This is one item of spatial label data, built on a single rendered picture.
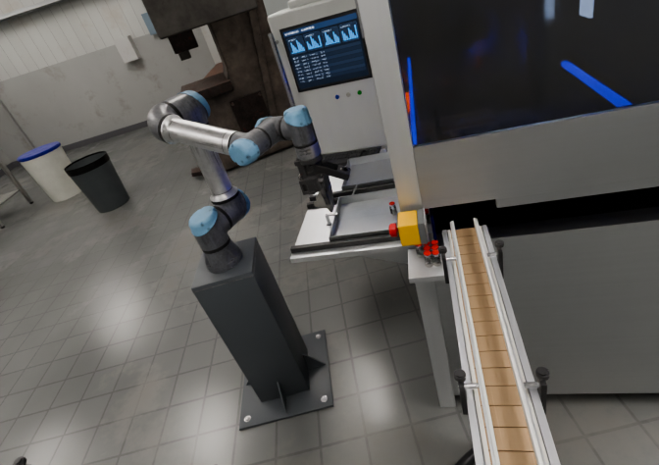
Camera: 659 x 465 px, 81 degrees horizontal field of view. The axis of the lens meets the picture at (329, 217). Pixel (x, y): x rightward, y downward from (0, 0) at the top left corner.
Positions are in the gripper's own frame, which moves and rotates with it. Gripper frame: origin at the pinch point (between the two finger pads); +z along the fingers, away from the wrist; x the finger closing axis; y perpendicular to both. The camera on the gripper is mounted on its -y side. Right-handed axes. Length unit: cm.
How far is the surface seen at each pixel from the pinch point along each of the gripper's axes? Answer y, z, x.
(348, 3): -8, -52, -88
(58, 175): 459, 64, -301
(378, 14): -27, -55, 12
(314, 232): 10.7, 11.1, -3.6
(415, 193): -28.2, -8.1, 12.1
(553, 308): -65, 42, 12
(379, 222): -13.4, 10.8, -4.1
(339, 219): 1.7, 10.9, -9.5
